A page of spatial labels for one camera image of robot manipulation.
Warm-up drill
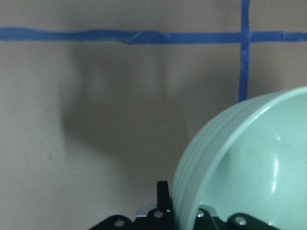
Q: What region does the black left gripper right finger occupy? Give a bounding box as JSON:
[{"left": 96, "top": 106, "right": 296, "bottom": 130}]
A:
[{"left": 194, "top": 208, "right": 225, "bottom": 230}]

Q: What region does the green ceramic bowl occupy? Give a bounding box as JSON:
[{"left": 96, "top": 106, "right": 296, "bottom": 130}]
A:
[{"left": 172, "top": 87, "right": 307, "bottom": 230}]

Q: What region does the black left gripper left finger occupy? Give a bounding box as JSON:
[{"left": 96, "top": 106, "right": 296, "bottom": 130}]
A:
[{"left": 146, "top": 181, "right": 174, "bottom": 230}]

